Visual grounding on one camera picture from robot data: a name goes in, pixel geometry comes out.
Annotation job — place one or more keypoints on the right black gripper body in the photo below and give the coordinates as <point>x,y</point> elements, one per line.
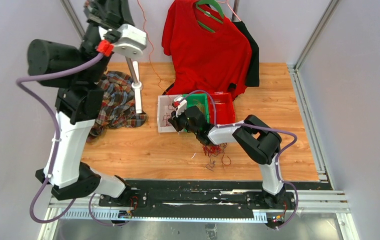
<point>180,122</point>

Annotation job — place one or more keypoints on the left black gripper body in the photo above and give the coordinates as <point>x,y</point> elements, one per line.
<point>98,15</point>

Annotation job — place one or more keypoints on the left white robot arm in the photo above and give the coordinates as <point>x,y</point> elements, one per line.
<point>75,72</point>

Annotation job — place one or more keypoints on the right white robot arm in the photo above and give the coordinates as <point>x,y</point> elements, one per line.
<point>260,144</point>

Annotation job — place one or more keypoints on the white plastic bin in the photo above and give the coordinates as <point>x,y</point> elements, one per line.
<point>164,109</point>

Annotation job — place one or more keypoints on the green plastic bin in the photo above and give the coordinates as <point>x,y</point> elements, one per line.
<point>201,102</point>

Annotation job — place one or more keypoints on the red plastic bin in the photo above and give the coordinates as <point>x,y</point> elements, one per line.
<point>225,113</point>

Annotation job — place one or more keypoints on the metal rack pole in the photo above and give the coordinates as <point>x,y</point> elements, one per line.
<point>134,72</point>

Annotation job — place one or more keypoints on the plaid flannel shirt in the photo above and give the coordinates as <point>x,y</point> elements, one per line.
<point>118,107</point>

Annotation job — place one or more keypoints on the red t-shirt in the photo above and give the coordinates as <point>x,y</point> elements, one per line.
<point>206,55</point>

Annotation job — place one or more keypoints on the black t-shirt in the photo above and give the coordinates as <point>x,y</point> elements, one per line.
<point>252,76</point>

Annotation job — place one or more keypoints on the green clothes hanger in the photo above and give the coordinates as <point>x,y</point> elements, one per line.
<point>209,15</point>

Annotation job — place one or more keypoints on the pink clothes hanger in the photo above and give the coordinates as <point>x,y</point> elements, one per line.
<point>233,6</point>

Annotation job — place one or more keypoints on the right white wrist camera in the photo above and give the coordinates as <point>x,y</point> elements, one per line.
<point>180,104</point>

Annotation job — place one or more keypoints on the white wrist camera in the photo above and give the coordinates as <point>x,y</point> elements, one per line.
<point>180,104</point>
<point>127,40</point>

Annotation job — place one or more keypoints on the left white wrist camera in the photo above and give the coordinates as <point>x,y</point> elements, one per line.
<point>127,40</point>

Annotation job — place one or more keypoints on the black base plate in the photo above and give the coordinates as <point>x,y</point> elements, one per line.
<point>197,199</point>

